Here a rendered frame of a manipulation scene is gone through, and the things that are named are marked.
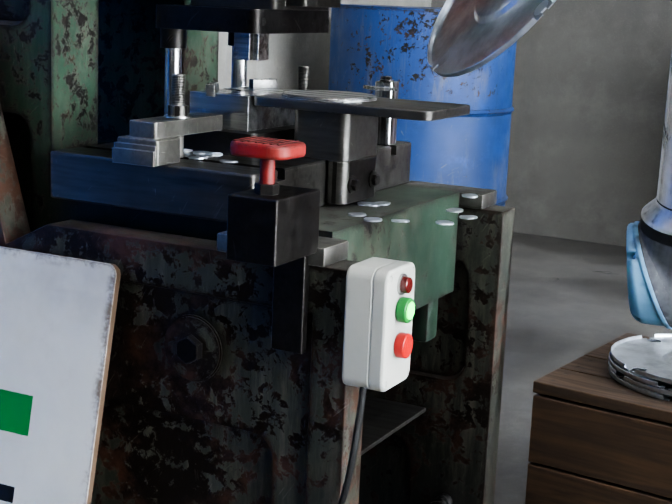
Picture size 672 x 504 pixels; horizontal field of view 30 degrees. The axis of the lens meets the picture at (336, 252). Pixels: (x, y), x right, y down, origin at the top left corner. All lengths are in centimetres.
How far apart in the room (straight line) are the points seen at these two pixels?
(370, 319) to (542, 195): 373
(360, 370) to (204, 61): 72
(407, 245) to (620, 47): 334
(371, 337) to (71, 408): 41
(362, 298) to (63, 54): 55
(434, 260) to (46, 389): 55
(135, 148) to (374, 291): 36
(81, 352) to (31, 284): 11
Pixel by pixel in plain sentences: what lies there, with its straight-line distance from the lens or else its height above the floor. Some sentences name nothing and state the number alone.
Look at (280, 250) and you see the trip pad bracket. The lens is 130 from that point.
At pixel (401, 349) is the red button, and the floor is 54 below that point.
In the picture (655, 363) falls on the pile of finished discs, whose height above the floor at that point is 38.
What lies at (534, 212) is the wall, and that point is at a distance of 506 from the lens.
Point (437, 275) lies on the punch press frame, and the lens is 175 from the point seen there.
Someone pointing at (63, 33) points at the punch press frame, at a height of 85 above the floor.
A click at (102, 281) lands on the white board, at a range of 153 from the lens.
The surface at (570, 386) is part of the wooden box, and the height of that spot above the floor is 35.
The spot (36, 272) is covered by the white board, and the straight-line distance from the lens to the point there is 158.
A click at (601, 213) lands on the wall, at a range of 498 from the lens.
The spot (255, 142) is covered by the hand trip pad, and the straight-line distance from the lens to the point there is 129.
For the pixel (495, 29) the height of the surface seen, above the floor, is 88.
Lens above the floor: 91
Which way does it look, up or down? 12 degrees down
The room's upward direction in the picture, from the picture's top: 2 degrees clockwise
